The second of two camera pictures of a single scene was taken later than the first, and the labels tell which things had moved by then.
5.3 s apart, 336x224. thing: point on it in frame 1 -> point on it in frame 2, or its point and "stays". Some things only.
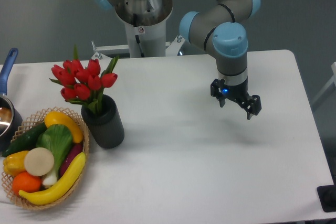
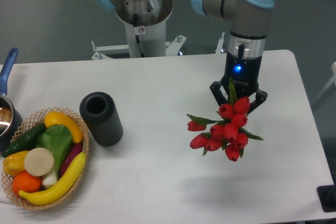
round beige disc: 39,161 stays
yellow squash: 55,117 stays
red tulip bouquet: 83,84 -> 227,132
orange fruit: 25,181 stays
